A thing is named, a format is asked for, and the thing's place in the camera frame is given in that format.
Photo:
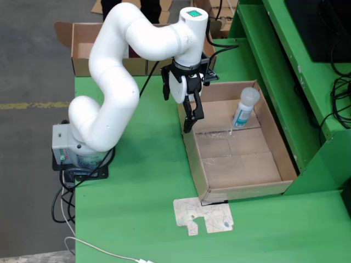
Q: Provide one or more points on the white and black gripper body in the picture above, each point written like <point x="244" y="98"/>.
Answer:
<point x="178" y="87"/>

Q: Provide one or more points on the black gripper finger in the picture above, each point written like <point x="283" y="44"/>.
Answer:
<point x="166" y="85"/>
<point x="195" y="109"/>

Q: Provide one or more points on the red carton box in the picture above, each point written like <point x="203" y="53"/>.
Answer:
<point x="133" y="53"/>

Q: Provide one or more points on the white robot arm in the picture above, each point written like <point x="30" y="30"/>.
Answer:
<point x="115" y="82"/>

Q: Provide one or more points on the shallow cardboard tray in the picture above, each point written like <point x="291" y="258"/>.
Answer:
<point x="238" y="170"/>

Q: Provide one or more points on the printed brown cardboard box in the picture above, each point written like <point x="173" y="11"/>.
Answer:
<point x="227" y="19"/>

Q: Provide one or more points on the scribbled flat cardboard piece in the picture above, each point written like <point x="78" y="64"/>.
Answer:
<point x="208" y="216"/>

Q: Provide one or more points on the white bottle with teal label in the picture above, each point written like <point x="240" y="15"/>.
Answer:
<point x="242" y="113"/>

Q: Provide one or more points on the green metal shelf unit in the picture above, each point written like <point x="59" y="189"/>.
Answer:
<point x="274" y="96"/>

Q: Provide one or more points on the black monitor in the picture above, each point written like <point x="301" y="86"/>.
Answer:
<point x="315" y="24"/>

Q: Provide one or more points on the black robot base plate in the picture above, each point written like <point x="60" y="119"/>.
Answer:
<point x="101" y="175"/>

